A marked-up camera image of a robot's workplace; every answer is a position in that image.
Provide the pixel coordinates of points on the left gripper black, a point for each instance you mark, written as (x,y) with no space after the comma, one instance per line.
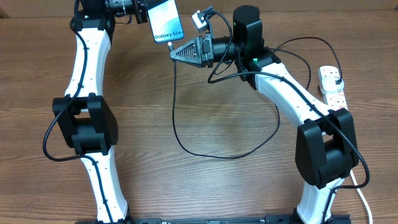
(140,10)

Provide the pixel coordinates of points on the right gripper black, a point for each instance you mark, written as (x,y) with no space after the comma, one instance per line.
(202,60)

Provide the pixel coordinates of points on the blue Galaxy smartphone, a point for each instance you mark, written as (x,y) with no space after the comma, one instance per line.
(164,20)

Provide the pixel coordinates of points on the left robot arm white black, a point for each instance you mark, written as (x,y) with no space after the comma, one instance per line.
(85,119)

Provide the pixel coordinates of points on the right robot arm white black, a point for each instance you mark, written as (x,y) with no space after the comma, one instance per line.
(326,149)

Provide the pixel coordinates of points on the white charger plug adapter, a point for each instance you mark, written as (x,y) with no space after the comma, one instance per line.
(331,85)

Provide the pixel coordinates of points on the white power strip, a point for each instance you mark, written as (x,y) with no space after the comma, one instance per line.
(333,94)

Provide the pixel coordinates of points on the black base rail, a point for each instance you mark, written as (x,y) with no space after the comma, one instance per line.
(211,220)

